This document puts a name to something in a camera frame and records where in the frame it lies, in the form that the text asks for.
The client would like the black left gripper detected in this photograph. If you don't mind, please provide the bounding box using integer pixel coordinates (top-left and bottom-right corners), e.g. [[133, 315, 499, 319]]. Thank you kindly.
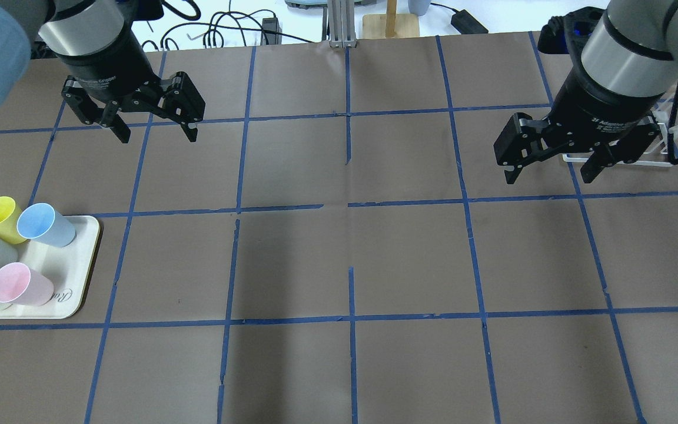
[[59, 27, 205, 143]]

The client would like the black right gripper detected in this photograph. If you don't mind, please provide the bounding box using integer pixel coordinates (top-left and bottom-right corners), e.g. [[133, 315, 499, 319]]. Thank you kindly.
[[493, 65, 664, 185]]

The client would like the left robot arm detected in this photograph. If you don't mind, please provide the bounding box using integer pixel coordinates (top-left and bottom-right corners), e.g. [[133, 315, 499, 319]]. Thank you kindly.
[[0, 1, 205, 143]]

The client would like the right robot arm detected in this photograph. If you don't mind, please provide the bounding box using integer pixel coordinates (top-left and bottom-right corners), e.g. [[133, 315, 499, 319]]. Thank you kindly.
[[493, 1, 678, 184]]

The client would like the blue plastic cup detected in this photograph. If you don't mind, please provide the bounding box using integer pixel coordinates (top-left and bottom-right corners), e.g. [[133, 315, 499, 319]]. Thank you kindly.
[[16, 203, 77, 247]]

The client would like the yellow plastic cup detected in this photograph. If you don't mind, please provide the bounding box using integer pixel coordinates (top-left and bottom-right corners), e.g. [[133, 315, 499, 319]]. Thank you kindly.
[[0, 196, 27, 245]]

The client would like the pink plastic cup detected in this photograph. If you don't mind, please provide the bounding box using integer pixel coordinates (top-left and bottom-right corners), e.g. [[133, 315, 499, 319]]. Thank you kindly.
[[0, 262, 55, 306]]

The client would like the white serving tray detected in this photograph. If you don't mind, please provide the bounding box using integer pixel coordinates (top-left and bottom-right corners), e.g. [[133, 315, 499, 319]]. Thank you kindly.
[[0, 216, 102, 320]]

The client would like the black power adapter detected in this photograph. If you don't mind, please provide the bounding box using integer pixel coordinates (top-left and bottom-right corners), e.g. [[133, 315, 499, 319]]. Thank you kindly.
[[450, 9, 489, 35]]

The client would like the wooden mug tree stand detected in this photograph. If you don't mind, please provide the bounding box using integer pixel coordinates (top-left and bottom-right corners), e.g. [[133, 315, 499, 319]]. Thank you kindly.
[[360, 1, 420, 39]]

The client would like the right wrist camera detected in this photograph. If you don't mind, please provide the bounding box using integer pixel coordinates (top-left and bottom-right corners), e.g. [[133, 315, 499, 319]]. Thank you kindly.
[[536, 7, 606, 55]]

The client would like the aluminium frame post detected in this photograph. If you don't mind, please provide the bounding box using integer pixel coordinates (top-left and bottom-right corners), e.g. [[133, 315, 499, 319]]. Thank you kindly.
[[326, 1, 357, 48]]

